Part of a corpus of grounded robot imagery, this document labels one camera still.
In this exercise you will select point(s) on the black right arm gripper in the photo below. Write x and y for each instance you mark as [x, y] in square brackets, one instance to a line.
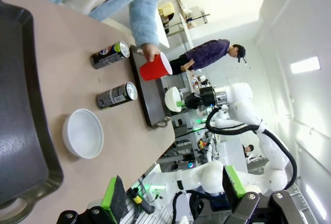
[205, 96]

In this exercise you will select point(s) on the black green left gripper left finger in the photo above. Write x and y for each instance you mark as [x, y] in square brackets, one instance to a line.
[117, 200]

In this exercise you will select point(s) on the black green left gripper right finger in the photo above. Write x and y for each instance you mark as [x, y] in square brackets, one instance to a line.
[232, 185]

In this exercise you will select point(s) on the white bowl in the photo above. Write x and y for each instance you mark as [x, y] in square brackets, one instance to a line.
[172, 99]
[83, 133]

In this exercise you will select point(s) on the red plastic cup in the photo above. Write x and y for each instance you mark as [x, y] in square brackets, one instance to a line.
[153, 68]

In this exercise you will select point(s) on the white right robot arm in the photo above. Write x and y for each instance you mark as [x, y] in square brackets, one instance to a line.
[269, 146]

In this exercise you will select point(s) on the light blue sleeved forearm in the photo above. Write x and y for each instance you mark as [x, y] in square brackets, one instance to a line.
[143, 19]

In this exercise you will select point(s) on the person's hand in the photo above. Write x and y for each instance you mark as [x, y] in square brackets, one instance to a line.
[150, 52]

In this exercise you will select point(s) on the yellow black hand tool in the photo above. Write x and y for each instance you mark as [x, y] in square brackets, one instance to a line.
[141, 199]

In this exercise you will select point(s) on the small dark serving tray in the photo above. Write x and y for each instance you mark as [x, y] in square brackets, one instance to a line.
[150, 97]

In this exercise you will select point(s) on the seated person in black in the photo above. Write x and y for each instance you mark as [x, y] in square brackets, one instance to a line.
[248, 150]

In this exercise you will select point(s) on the man in purple jacket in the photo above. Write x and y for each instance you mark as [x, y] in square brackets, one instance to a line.
[207, 54]

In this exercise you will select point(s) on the black grey-label drink can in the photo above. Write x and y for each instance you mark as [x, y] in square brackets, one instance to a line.
[116, 96]

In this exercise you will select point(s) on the metal storage shelf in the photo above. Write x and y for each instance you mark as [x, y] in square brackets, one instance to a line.
[181, 19]

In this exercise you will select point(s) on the black blue-logo drink can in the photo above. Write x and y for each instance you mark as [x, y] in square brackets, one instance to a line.
[108, 56]

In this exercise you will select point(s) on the large dark serving tray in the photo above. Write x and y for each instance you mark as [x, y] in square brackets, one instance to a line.
[18, 120]

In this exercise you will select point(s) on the rectangular ceiling light panel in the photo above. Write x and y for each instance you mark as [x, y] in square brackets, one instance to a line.
[305, 65]

